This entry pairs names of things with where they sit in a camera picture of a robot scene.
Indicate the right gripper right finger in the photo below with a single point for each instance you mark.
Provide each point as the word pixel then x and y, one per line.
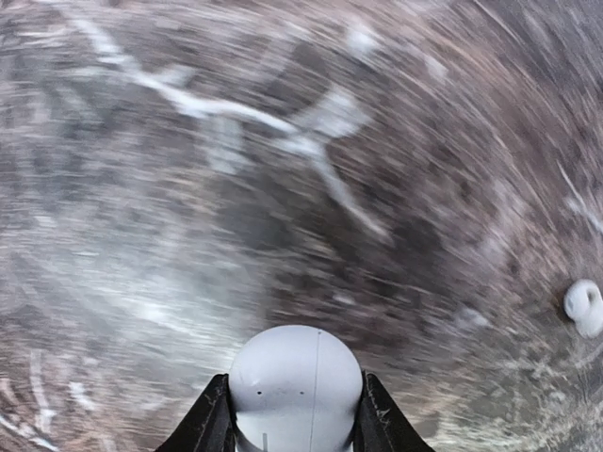
pixel 380 426

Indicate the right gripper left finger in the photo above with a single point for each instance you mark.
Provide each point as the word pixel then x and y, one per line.
pixel 208 425

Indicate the white charging case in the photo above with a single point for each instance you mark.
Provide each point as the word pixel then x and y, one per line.
pixel 295 388

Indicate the white earbud near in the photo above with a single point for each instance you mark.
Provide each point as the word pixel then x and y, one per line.
pixel 582 303

